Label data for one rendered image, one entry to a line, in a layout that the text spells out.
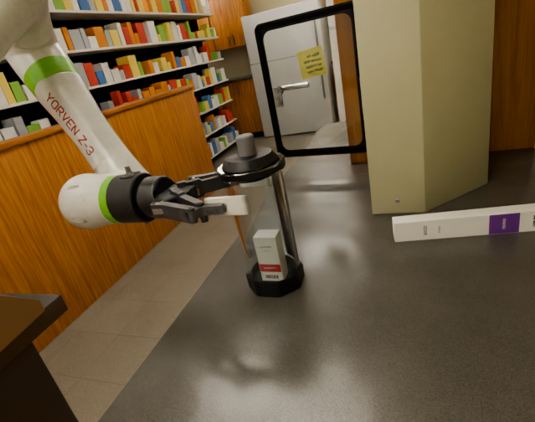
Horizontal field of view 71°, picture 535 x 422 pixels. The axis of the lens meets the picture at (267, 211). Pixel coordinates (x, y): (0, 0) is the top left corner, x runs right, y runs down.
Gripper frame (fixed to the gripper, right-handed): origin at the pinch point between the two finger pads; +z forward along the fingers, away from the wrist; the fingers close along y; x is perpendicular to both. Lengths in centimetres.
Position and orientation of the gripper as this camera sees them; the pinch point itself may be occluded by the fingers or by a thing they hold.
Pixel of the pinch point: (250, 189)
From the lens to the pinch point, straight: 61.1
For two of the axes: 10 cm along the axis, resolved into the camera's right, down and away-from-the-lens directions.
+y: 3.1, -4.4, 8.5
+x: 1.9, 9.0, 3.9
